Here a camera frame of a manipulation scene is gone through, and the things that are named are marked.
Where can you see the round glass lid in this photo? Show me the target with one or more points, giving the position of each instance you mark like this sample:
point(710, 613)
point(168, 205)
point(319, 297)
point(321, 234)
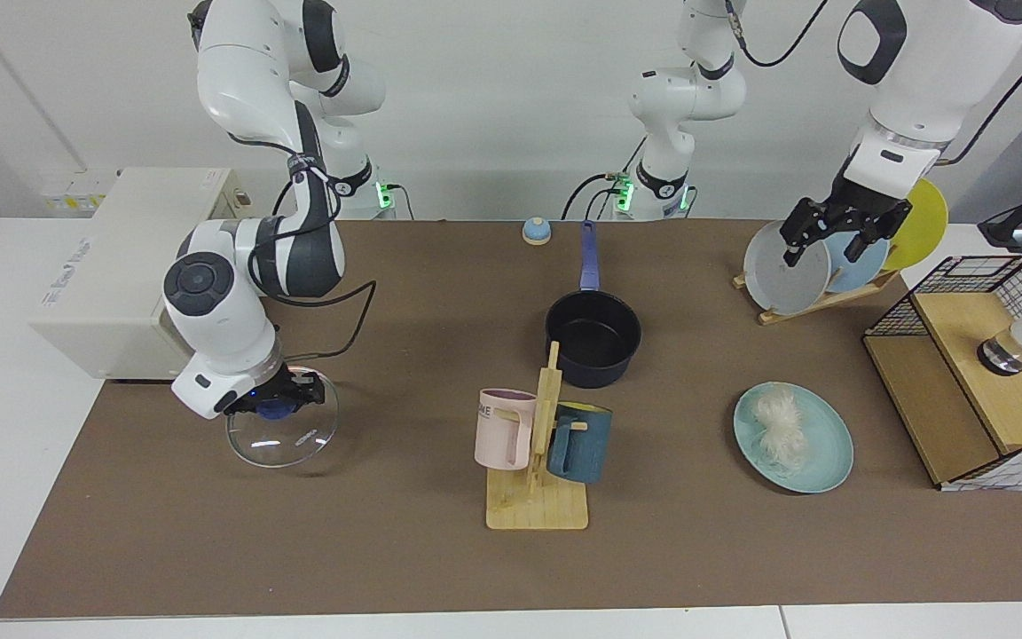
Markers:
point(280, 444)

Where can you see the white vermicelli bundle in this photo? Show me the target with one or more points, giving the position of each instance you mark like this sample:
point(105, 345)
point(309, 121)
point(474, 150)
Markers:
point(779, 430)

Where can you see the light blue plate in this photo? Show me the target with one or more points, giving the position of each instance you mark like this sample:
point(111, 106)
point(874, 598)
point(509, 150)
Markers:
point(870, 262)

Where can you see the grey plate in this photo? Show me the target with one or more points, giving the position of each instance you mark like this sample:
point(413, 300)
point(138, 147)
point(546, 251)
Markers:
point(786, 275)

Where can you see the wooden plate rack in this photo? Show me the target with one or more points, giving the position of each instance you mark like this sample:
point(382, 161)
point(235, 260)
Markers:
point(830, 302)

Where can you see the yellow plate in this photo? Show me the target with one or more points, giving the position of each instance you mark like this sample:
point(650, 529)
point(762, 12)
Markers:
point(923, 222)

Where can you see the teal round plate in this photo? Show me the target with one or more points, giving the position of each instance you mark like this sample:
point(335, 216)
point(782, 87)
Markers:
point(826, 444)

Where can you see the brown table cloth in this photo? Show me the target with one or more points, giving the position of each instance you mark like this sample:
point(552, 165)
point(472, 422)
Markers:
point(298, 550)

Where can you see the pale toaster oven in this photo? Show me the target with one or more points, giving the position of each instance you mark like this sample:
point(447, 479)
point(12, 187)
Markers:
point(121, 266)

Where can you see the pink cup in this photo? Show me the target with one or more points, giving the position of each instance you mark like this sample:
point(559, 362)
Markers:
point(502, 435)

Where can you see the small blue round thing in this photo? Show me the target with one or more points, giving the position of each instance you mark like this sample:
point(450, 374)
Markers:
point(537, 232)

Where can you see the wooden cup stand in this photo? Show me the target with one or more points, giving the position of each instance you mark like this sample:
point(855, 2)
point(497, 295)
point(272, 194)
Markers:
point(538, 510)

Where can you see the dark blue cup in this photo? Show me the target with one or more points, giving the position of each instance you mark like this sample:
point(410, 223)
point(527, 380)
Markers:
point(586, 444)

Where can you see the white box with yellow labels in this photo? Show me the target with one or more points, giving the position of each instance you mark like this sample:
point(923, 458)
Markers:
point(76, 191)

